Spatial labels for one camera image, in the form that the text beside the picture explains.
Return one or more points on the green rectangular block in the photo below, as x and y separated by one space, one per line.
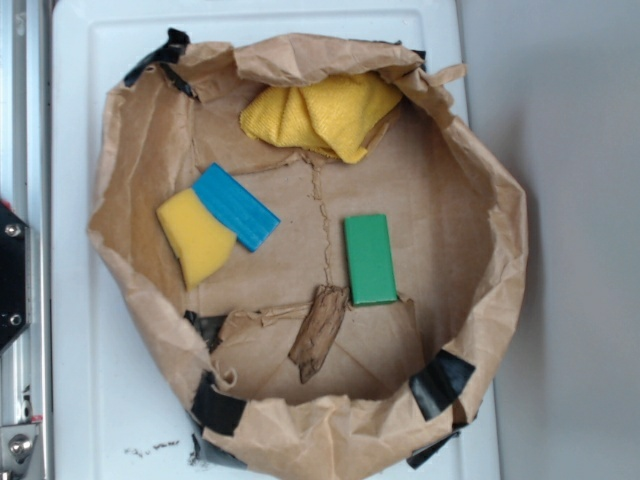
370 263

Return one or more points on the black tape top left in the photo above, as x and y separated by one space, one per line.
164 57

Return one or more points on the black tape bottom right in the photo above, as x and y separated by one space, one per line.
440 383

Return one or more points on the yellow folded cloth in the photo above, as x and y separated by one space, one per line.
332 117

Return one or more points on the black tape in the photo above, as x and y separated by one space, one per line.
164 57
216 411
440 383

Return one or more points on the blue rectangular block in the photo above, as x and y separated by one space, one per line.
235 207

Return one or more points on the brown paper bag liner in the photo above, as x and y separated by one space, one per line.
458 231

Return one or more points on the brown wood chip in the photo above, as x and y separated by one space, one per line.
318 330

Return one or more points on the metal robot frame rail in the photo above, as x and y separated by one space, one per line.
26 444

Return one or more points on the black tape bottom left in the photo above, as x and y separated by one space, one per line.
216 411

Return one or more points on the yellow sponge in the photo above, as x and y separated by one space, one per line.
200 242

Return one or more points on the white plastic tray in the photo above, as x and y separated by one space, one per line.
114 415

